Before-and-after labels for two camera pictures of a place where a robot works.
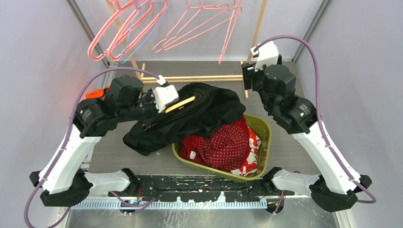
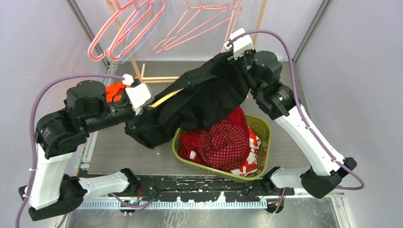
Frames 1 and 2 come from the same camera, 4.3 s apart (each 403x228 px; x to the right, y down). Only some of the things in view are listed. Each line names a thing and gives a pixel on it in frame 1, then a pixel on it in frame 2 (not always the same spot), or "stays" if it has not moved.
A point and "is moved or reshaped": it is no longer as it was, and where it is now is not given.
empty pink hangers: x=132 y=20 stays
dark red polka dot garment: x=224 y=147 stays
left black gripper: x=149 y=96 to x=135 y=115
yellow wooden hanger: x=179 y=104 to x=155 y=105
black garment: x=212 y=105 is moved or reshaped
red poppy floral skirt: x=250 y=167 stays
